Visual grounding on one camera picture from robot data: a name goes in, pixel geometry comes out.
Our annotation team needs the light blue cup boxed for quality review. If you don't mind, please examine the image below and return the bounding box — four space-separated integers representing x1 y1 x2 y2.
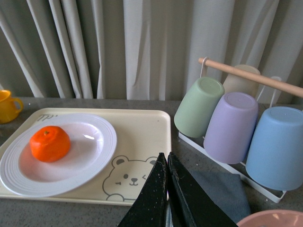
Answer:
246 106 303 191

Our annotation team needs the white cup rack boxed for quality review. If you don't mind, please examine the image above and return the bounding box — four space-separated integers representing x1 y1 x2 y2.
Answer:
178 57 303 203

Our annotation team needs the orange mandarin fruit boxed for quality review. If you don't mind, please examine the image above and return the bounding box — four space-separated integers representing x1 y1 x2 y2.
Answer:
29 126 71 163

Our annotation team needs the pink bowl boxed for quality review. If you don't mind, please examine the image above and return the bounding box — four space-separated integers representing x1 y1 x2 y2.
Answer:
237 210 303 227

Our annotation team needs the cream bear tray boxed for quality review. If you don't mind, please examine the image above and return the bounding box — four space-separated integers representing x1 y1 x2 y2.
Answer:
0 108 171 206

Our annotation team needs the beige cup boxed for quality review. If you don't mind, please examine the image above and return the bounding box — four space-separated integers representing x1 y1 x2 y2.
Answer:
223 64 260 98

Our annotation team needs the white ribbed plate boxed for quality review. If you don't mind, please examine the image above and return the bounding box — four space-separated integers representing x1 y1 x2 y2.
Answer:
0 113 117 198

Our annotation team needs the grey curtain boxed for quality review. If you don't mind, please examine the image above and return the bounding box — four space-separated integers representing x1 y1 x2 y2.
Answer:
0 0 303 100

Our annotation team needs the light green cup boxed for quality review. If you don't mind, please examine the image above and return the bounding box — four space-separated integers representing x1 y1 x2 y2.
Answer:
174 77 224 138

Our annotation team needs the grey folded cloth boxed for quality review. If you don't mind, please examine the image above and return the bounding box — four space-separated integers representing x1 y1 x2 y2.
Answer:
191 171 251 223

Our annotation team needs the yellow mug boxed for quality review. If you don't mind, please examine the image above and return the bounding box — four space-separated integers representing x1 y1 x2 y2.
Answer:
0 90 23 124

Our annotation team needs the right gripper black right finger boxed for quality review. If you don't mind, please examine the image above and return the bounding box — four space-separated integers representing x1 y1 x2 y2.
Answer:
168 152 237 227

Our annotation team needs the lavender cup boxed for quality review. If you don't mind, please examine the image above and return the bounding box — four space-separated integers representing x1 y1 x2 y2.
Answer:
204 92 258 164

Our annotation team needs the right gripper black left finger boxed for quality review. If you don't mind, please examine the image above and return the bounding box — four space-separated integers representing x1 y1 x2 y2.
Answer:
118 153 168 227

